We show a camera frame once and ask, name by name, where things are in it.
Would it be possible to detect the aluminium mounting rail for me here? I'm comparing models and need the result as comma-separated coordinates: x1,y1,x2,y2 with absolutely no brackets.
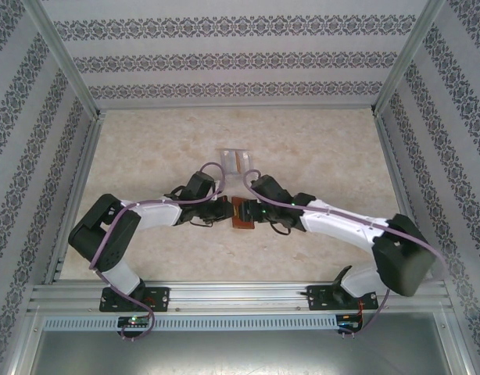
27,281,456,315

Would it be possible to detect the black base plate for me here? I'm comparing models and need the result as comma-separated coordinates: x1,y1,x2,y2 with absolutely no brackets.
99,287,172,313
306,284,381,313

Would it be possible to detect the circuit board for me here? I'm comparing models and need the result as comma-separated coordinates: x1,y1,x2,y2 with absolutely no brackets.
117,316,151,327
338,312,363,327

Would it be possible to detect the brown leather card holder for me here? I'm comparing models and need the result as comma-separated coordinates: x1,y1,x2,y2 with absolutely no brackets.
231,196,257,232

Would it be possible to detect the clear plastic card box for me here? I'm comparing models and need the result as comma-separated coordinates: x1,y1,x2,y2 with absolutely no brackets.
217,147,256,177

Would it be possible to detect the aluminium side rail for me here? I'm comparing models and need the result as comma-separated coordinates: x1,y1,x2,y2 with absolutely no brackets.
44,112,106,284
372,111,435,282

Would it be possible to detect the right circuit board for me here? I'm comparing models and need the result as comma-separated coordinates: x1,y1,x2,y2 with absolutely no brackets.
338,312,363,327

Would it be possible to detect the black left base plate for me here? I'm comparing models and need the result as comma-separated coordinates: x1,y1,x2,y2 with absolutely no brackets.
99,287,172,313

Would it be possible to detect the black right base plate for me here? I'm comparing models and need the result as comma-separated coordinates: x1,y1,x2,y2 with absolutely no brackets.
306,284,381,313

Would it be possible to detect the slotted grey cable duct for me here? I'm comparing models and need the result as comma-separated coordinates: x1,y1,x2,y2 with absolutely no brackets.
41,314,339,332

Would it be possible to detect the left circuit board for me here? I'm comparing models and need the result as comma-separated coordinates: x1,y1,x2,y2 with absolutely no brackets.
117,316,151,327

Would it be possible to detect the grey metal panel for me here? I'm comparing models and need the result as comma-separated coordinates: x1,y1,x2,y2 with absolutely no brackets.
28,330,464,375

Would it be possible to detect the aluminium frame post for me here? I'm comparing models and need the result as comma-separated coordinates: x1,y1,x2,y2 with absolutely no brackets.
371,0,448,118
23,0,104,120

